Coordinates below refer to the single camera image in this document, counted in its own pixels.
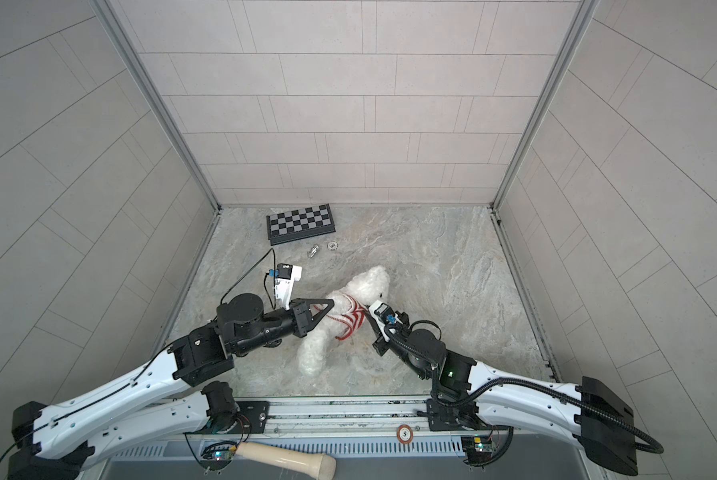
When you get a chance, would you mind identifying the green circuit board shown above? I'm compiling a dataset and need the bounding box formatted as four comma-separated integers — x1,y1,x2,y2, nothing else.
202,441,238,471
461,437,495,467

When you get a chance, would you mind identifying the round red white sticker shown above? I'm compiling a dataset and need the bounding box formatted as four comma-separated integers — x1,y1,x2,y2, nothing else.
396,424,414,445

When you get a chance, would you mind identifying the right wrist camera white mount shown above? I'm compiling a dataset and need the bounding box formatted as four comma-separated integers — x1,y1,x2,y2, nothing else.
369,299,410,342

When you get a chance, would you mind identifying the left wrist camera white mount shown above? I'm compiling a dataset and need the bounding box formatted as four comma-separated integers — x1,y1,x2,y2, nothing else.
268,263,302,310

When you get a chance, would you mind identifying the beige wooden handle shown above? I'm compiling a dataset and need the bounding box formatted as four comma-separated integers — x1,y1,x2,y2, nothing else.
236,442,336,480

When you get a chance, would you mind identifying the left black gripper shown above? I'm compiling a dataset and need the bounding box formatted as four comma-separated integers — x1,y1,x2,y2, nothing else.
230,300,334,358

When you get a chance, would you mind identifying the red white striped knit sweater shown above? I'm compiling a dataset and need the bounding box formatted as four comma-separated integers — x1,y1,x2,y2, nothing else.
314,291,368,341

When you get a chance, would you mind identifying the left green circuit board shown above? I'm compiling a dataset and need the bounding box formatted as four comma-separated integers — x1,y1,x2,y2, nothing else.
202,441,238,471

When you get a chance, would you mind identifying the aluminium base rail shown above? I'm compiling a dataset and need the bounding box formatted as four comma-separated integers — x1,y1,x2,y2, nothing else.
93,392,594,442

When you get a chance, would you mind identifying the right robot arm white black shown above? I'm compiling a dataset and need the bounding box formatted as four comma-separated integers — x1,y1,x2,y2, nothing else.
373,321,665,476

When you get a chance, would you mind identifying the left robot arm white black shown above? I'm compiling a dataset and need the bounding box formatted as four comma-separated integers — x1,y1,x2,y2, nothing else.
6,293,334,479

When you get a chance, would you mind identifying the folded black white chessboard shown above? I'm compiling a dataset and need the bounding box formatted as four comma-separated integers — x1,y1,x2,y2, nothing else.
266,204,336,246

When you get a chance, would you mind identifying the white teddy bear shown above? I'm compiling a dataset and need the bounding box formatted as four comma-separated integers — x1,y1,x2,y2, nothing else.
298,266,391,377

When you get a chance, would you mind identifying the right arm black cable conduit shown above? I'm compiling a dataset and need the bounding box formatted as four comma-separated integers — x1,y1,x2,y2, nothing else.
393,320,665,454

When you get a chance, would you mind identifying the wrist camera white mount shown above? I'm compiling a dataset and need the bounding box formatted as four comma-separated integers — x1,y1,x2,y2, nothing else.
369,299,410,342
268,263,302,310

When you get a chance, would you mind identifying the right green circuit board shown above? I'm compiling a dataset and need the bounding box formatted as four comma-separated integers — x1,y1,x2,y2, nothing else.
461,437,495,467

